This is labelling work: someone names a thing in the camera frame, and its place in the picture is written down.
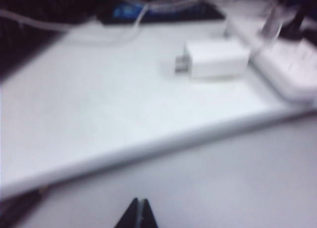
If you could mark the white power strip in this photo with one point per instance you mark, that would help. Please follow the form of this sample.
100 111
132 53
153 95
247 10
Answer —
284 74

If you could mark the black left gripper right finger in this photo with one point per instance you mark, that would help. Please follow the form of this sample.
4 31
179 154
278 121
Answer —
148 218

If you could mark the white desk riser board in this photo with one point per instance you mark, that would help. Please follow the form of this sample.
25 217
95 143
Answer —
99 114

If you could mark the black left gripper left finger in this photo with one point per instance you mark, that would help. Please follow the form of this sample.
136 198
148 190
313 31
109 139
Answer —
131 218

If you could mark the black monitor stand with sticker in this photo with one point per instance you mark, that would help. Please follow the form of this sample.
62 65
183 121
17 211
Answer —
185 17

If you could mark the white wall charger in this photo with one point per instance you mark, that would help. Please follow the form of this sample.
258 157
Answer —
218 59

